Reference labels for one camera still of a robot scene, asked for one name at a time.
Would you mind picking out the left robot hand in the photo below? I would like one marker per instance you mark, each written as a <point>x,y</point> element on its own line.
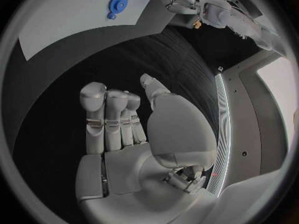
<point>179,2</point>

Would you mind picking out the white task board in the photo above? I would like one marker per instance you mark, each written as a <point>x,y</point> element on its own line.
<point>70,22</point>

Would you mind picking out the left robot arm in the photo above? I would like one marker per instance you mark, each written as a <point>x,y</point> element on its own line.
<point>231,18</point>

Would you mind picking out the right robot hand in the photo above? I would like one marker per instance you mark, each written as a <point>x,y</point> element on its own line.
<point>177,134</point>

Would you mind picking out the blue gear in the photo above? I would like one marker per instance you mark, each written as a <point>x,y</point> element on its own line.
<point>118,3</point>

